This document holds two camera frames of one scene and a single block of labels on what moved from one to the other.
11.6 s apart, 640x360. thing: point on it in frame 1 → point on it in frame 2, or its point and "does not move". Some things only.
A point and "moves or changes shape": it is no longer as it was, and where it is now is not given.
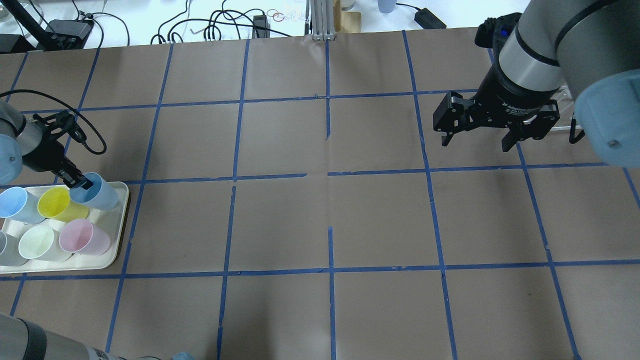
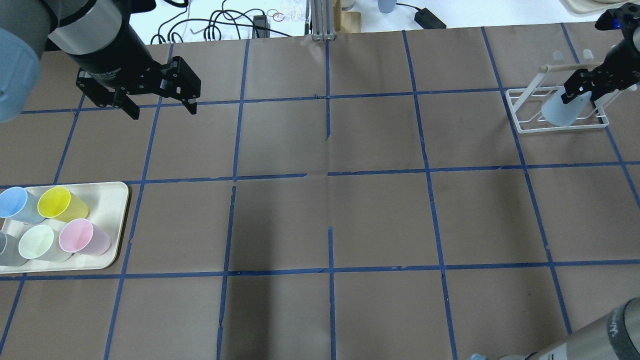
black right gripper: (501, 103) → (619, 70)
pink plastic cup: (79, 235) does not move
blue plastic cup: (17, 203) does not move
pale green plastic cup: (39, 242) does not move
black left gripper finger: (86, 184) → (122, 100)
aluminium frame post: (322, 20) does not move
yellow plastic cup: (56, 204) does not move
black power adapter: (427, 20) does not move
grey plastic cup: (9, 253) does not move
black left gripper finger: (74, 180) → (191, 107)
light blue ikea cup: (101, 195) moves or changes shape
